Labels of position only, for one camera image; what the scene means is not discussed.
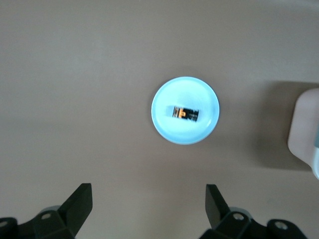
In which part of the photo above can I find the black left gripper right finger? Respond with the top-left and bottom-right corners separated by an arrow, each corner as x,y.
199,184 -> 309,239

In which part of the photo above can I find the light blue round plate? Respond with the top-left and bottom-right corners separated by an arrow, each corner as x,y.
151,76 -> 221,145

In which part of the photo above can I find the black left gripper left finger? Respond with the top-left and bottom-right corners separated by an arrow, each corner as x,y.
0,183 -> 93,239

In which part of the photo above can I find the pale pink lidded storage box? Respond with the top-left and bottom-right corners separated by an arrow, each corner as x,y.
287,87 -> 319,180

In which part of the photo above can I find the orange and black switch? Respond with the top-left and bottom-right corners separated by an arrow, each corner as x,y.
166,105 -> 200,123

